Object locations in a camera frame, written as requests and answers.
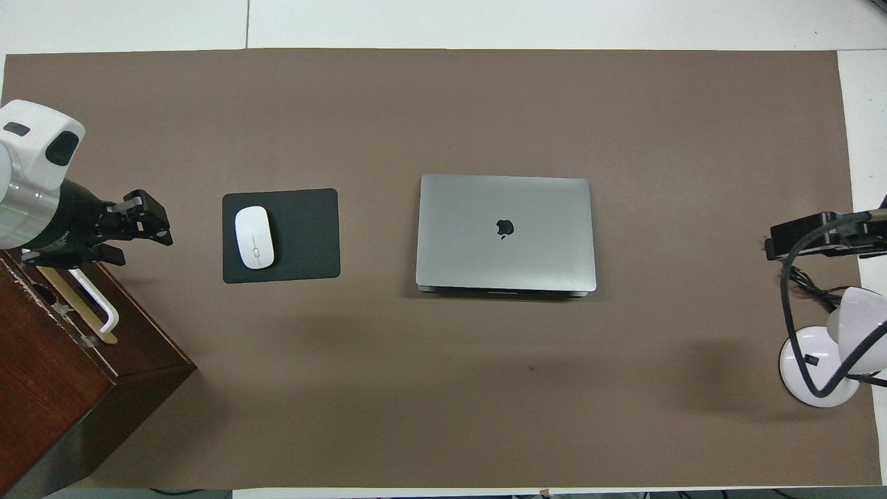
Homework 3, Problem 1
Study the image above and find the white box handle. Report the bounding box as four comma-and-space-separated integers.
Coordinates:
68, 267, 120, 335

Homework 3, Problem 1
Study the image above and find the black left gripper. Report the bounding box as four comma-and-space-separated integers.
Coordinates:
21, 179, 174, 268

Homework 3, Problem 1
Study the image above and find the white desk lamp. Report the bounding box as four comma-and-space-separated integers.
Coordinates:
779, 286, 887, 408

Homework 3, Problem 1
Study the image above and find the black lamp power cable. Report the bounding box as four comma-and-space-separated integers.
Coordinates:
764, 236, 843, 313

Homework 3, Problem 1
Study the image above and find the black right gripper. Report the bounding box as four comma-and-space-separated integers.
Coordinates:
765, 211, 887, 261

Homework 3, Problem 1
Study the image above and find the dark brown wooden box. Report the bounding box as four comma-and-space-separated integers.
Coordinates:
0, 246, 197, 499

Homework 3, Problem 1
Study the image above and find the white computer mouse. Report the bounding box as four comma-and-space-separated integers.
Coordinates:
234, 206, 275, 270

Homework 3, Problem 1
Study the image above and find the silver grey laptop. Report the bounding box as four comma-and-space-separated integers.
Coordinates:
415, 173, 598, 299

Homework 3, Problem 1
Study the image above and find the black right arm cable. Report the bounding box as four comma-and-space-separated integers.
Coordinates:
780, 210, 887, 400

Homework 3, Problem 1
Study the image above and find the brown table mat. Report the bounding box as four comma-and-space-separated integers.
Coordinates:
2, 47, 882, 489

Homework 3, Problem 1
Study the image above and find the gold handle plate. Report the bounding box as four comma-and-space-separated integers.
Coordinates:
38, 265, 118, 345

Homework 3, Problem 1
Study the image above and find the black mouse pad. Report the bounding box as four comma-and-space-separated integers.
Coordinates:
222, 188, 342, 284

